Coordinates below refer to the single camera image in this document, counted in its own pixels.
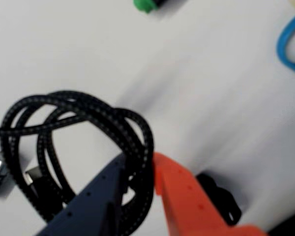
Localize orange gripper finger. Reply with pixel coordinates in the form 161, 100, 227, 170
152, 152, 268, 236

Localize blue handled scissors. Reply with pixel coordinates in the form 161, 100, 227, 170
276, 9, 295, 78

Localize green black marker pen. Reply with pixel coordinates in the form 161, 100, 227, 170
132, 0, 172, 14

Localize black strap ring light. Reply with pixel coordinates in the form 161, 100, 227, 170
195, 173, 243, 226

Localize black braided cable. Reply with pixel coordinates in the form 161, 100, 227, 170
0, 89, 155, 236

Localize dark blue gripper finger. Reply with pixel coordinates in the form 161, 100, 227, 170
36, 154, 128, 236

